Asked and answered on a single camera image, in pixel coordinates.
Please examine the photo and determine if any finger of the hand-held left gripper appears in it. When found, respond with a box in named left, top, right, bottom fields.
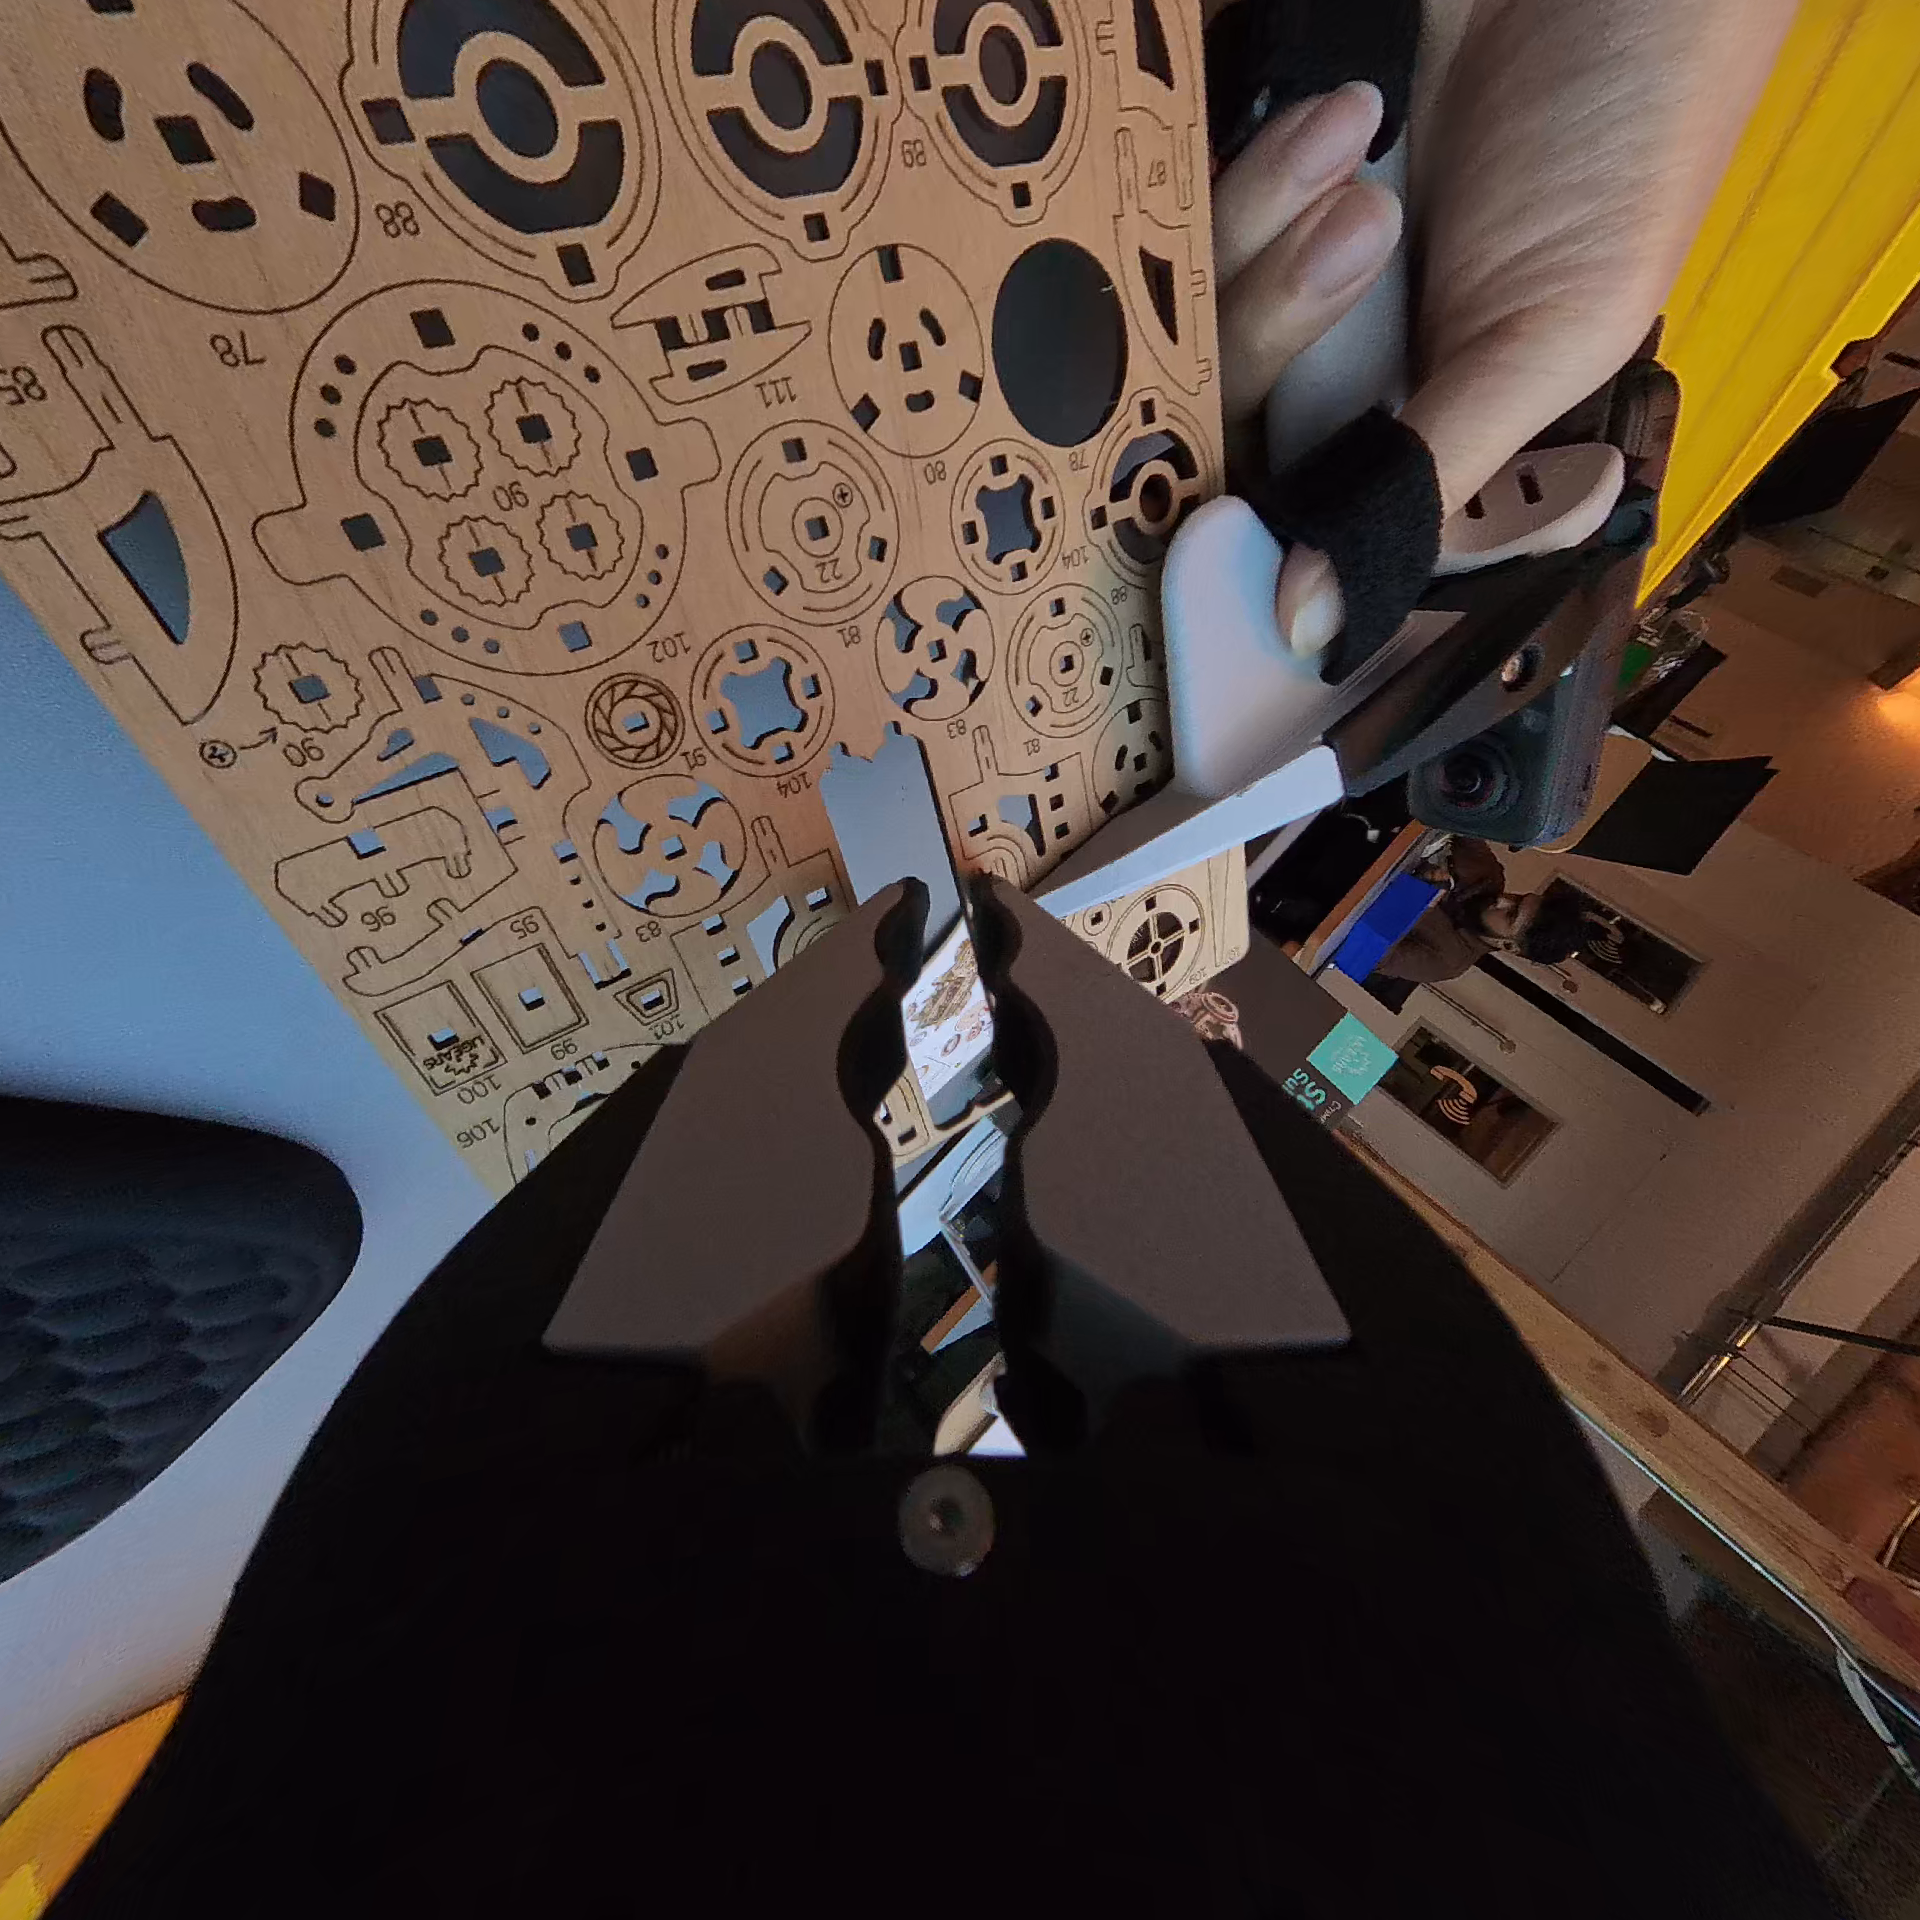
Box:
left=1031, top=743, right=1350, bottom=924

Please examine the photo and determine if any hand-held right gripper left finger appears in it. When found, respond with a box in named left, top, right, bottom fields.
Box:
left=540, top=877, right=933, bottom=1450

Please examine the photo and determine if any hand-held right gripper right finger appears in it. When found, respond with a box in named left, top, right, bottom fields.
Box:
left=968, top=877, right=1352, bottom=1438

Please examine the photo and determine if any laser-cut wooden parts sheet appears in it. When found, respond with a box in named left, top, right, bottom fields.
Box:
left=0, top=0, right=1249, bottom=1203

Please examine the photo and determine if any dark model kit box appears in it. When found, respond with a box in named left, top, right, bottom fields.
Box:
left=1203, top=959, right=1403, bottom=1158

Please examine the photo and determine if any person's left hand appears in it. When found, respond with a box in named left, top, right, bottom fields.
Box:
left=1207, top=0, right=1807, bottom=521

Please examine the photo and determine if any blue plastic bin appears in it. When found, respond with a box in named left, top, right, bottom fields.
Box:
left=1332, top=875, right=1443, bottom=979

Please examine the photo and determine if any open instruction booklet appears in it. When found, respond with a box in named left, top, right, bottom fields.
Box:
left=899, top=929, right=1003, bottom=1103

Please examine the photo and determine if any yellow plastic bin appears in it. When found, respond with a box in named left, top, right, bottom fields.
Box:
left=1635, top=0, right=1920, bottom=602
left=0, top=1703, right=186, bottom=1920

